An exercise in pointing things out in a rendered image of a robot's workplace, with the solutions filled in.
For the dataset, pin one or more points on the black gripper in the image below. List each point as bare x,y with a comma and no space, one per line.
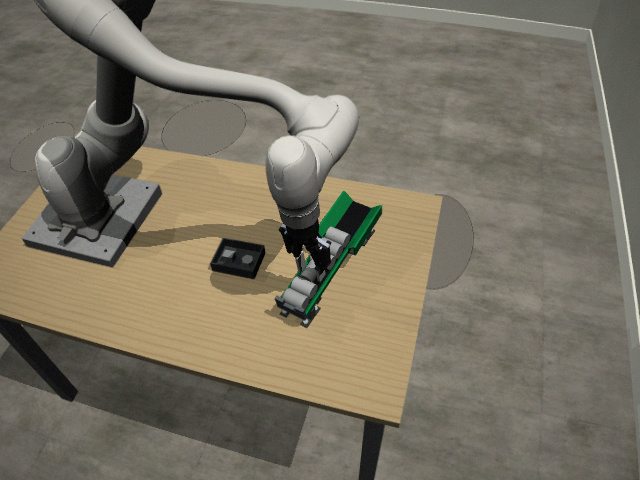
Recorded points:
294,240

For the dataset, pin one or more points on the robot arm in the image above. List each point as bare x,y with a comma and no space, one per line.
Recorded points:
73,177

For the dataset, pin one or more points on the dark green flat panel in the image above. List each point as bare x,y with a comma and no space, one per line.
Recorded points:
364,231

